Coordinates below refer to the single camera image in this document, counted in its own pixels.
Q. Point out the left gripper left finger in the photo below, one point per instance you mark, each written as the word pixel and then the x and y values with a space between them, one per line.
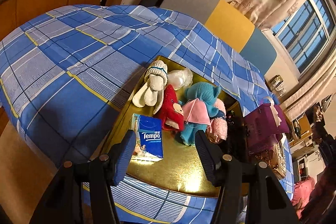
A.
pixel 116 161

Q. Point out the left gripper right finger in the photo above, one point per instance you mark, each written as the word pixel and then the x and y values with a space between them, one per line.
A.
pixel 216 168

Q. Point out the blue Tempo tissue pack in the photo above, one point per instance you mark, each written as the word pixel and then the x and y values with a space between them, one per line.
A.
pixel 148 133

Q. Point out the pink fuzzy sock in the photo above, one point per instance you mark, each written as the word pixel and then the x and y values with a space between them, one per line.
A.
pixel 217 132

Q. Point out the teal plush toy pink dress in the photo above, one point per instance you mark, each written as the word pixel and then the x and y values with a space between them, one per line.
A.
pixel 198 109

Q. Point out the red sock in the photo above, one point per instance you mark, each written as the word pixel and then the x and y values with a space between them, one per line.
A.
pixel 171 112

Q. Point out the clear plastic bag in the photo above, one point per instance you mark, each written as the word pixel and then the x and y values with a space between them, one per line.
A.
pixel 180 78

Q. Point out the white sock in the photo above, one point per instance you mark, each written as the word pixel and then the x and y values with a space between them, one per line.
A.
pixel 151 93

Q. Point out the black wig with beads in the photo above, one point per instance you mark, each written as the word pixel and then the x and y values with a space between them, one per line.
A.
pixel 235 144

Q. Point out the ornate gold tissue box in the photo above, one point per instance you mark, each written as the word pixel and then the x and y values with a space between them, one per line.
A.
pixel 270 150

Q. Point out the purple carton box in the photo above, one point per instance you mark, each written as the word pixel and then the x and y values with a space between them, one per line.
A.
pixel 266 126

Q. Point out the pink quilt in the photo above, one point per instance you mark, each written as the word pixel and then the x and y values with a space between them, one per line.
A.
pixel 302 191

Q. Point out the blue plaid bed sheet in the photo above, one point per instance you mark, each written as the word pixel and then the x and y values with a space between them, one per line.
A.
pixel 66 74

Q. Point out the jars on desk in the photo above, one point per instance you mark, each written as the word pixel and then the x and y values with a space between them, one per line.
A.
pixel 277 85

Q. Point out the right floral curtain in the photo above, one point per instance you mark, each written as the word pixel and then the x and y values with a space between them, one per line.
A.
pixel 307 95

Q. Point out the window with bars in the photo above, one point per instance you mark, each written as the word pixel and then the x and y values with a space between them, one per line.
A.
pixel 306 34

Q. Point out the grey yellow blue headboard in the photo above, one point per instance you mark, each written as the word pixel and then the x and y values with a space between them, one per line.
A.
pixel 228 24

